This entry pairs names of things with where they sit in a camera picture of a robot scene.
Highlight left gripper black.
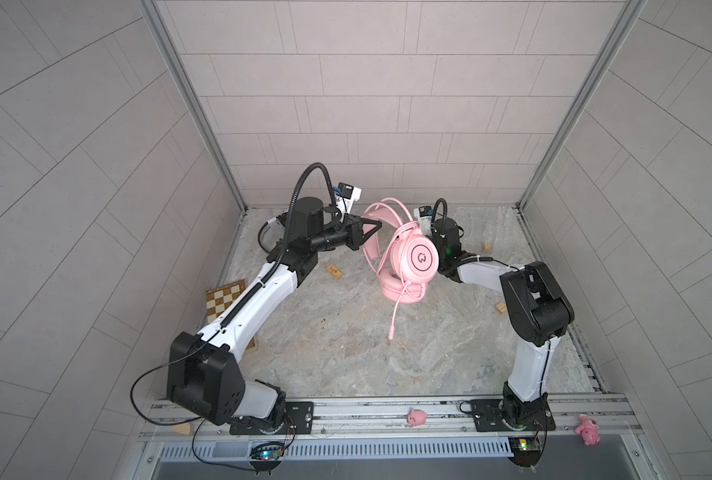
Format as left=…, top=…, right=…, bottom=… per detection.
left=304, top=216, right=379, bottom=256

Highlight pink headphones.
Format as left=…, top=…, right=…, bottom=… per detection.
left=363, top=197, right=439, bottom=340

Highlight black white headphones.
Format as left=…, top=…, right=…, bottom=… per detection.
left=257, top=212, right=288, bottom=253

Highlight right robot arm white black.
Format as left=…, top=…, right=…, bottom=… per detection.
left=431, top=216, right=575, bottom=431

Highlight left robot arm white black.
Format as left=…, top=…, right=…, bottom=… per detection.
left=166, top=215, right=383, bottom=432

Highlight small wooden block centre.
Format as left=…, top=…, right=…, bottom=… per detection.
left=326, top=264, right=343, bottom=279

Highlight wooden chessboard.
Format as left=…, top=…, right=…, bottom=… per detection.
left=200, top=279, right=256, bottom=357

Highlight pink pig toy centre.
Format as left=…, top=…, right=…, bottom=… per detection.
left=406, top=408, right=428, bottom=428

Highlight pink pig toy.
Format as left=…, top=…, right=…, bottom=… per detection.
left=406, top=408, right=428, bottom=428
left=575, top=414, right=601, bottom=446

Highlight right circuit board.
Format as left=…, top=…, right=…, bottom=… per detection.
left=508, top=437, right=543, bottom=468

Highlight circuit board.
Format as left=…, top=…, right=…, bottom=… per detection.
left=249, top=441, right=286, bottom=462
left=508, top=437, right=543, bottom=468

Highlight pink pig toy right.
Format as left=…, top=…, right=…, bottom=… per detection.
left=575, top=414, right=601, bottom=446

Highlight left circuit board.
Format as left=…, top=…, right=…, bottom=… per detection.
left=249, top=441, right=286, bottom=462

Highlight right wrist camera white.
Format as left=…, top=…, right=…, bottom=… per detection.
left=413, top=205, right=434, bottom=237

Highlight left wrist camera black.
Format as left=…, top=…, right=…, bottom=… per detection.
left=285, top=182, right=363, bottom=241

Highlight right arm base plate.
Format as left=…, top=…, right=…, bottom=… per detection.
left=469, top=395, right=556, bottom=432

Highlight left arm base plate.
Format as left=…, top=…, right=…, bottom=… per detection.
left=229, top=401, right=315, bottom=436

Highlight left arm loose black cable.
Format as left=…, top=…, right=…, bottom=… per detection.
left=129, top=347, right=213, bottom=428

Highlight aluminium rail frame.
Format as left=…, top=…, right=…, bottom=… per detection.
left=137, top=393, right=643, bottom=443

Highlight beige wooden piece on rail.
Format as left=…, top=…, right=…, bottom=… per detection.
left=171, top=422, right=193, bottom=436

